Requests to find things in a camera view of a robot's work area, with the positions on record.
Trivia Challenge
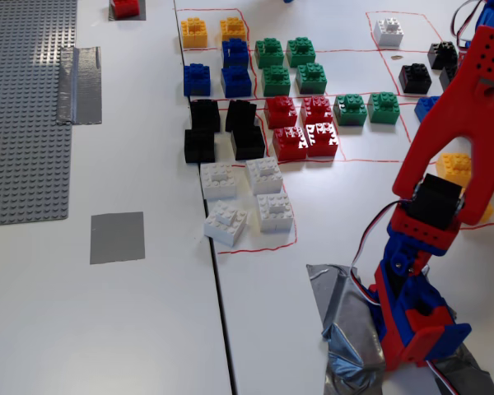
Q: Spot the orange lego block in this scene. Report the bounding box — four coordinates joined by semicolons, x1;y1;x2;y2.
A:
477;202;494;225
219;16;249;43
180;16;209;49
435;152;473;190

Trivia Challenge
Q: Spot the red lego block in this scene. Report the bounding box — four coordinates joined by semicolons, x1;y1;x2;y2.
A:
112;0;142;19
306;122;340;158
272;126;308;162
300;95;335;127
264;95;298;129

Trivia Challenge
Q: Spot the base servo cable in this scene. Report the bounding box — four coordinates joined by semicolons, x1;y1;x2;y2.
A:
426;359;465;395

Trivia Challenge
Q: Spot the black lego block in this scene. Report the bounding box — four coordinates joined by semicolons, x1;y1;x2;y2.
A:
398;63;433;95
189;99;221;133
231;126;267;162
438;64;460;92
427;40;459;71
184;128;217;164
225;99;258;133

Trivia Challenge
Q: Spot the blue lego block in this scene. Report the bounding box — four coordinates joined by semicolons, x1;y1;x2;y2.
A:
220;65;253;99
413;95;440;123
183;63;212;97
221;37;249;69

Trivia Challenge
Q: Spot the grey lego baseplate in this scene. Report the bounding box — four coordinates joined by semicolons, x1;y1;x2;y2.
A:
0;0;78;228

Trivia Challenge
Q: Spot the grey duct tape strip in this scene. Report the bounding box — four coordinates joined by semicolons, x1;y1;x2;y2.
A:
56;45;103;126

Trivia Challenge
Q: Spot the elbow servo cable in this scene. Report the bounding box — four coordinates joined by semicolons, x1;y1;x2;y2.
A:
351;200;401;308

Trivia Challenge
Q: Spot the green lego block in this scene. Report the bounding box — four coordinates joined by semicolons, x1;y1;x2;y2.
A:
367;91;401;125
286;37;317;68
254;37;286;69
333;94;369;127
260;65;292;97
295;62;329;95

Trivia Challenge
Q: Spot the gripper servo cable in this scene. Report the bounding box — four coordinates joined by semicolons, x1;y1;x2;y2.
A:
451;0;485;48

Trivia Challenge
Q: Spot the white lego block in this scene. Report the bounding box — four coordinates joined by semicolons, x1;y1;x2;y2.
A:
255;192;294;234
199;161;238;201
203;199;249;248
373;17;405;47
245;156;284;196

